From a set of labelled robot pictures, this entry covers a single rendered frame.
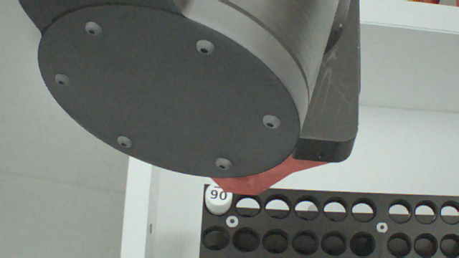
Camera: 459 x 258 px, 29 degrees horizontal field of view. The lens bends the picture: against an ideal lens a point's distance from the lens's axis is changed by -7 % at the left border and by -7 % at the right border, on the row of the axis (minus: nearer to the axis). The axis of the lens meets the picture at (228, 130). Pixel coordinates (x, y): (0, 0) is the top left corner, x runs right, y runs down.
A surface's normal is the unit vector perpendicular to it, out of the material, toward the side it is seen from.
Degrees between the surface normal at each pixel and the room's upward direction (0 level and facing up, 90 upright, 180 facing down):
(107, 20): 83
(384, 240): 0
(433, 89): 90
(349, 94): 7
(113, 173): 0
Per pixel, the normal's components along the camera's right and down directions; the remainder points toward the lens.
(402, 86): -0.06, 0.91
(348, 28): 0.05, -0.53
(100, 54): -0.29, 0.81
